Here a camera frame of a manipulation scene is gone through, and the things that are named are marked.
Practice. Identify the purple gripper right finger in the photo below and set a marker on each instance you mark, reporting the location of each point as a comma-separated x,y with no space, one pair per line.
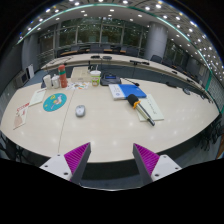
151,166

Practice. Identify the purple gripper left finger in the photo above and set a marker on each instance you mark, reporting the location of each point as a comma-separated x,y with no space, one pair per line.
69,166

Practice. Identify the grey computer mouse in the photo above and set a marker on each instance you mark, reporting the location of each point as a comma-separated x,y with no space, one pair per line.
80,111

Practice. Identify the round teal mouse pad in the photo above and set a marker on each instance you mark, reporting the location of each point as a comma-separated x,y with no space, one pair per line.
54,102

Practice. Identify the pale green paper sheet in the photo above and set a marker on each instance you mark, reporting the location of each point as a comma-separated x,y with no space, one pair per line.
150,106

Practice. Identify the red and white pamphlet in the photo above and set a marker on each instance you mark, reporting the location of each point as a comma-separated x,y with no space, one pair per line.
21,114

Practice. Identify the white booklet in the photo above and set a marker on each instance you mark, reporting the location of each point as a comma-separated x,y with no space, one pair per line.
37,97

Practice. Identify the colourful printed leaflet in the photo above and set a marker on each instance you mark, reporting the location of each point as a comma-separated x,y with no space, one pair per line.
77,86

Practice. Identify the blue and white book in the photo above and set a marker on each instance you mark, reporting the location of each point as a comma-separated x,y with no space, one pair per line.
122,91

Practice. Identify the white jar with lid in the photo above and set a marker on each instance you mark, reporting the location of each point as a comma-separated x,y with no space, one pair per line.
55,81

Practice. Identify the white cup left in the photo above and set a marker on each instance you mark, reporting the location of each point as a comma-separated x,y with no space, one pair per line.
47,81

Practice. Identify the beige cardboard box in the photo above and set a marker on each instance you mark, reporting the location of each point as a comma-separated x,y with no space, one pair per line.
80,74

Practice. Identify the black conference phone device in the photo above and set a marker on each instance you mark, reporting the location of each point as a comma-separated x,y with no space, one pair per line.
109,79

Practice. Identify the white cup with green label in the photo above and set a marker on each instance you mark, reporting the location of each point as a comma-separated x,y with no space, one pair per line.
95,77

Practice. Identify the red tall bottle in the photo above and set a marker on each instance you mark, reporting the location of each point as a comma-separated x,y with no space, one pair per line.
62,76

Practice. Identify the long curved conference desk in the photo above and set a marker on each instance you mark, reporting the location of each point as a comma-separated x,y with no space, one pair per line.
120,60

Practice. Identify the black office chair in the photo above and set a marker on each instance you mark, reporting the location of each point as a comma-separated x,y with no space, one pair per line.
156,58

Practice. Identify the black microphone with orange ring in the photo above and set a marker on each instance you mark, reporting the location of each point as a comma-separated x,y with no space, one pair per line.
140,108

